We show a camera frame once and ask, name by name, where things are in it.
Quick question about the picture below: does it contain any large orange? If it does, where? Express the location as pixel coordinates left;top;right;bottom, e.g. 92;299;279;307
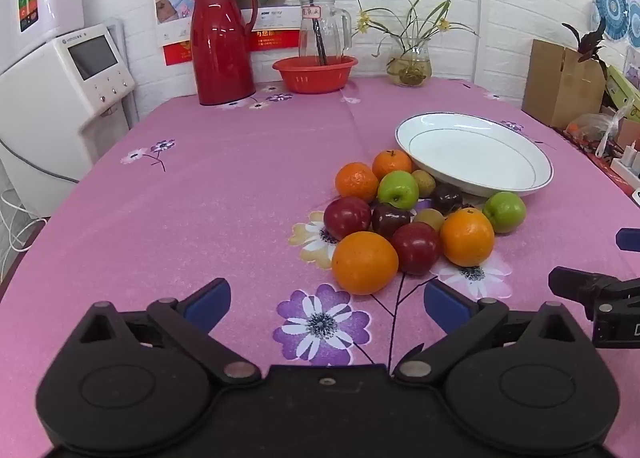
439;208;495;267
331;232;399;296

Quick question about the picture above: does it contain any red apple front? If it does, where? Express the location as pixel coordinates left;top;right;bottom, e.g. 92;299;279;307
390;222;442;276

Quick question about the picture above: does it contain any brown kiwi front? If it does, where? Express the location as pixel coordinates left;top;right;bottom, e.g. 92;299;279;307
412;208;445;232

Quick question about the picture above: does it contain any brown kiwi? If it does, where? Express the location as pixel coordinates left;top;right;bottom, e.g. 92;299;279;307
412;208;445;232
411;170;437;199

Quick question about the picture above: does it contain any large orange front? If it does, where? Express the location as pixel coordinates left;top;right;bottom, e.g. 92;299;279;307
331;232;399;296

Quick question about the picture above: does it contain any green apple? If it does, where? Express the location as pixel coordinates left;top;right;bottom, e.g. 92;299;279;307
483;192;527;234
378;171;419;210

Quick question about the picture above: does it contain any dark red apple back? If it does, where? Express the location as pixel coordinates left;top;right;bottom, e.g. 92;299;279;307
431;183;463;215

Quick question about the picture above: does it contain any dark red apple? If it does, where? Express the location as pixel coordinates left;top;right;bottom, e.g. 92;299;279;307
371;202;411;240
431;183;463;215

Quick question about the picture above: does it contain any brown kiwi back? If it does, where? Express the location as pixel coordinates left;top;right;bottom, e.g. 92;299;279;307
411;170;437;199

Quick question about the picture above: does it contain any white power strip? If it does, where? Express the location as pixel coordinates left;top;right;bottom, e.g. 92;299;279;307
611;143;640;206

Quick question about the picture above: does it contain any clear plastic bag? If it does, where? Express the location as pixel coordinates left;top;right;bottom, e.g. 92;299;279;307
564;100;634;159

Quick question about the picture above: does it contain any green paper box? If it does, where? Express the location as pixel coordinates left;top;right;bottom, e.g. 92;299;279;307
605;66;640;123

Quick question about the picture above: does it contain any white porcelain plate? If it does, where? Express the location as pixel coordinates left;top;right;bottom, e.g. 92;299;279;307
395;112;554;197

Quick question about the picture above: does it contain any brown cardboard box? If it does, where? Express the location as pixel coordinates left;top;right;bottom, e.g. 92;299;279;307
522;40;605;130

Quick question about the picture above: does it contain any tangerine with stem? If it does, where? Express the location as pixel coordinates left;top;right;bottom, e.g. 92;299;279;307
371;149;413;180

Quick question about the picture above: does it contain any dark purple leaf plant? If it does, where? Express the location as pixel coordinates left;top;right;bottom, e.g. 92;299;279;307
562;17;606;62

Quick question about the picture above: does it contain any white water dispenser machine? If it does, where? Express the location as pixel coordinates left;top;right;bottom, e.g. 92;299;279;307
1;25;136;218

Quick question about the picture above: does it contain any red plastic basket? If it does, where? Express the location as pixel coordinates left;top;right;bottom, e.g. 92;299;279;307
272;55;358;94

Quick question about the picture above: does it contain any glass vase with plant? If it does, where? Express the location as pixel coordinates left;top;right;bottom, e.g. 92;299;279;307
352;0;476;88

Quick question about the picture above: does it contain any black stirring stick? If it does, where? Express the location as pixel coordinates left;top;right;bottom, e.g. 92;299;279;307
309;0;328;66

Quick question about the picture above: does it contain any red thermos jug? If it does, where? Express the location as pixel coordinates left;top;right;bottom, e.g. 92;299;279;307
190;0;258;106

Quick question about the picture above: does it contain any glass pitcher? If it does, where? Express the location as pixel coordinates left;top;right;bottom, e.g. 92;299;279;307
298;0;352;64

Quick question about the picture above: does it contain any white cable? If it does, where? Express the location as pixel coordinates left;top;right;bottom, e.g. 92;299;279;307
0;137;82;284

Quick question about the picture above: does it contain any blue round wall decoration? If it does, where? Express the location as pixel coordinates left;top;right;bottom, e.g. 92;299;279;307
591;0;639;48

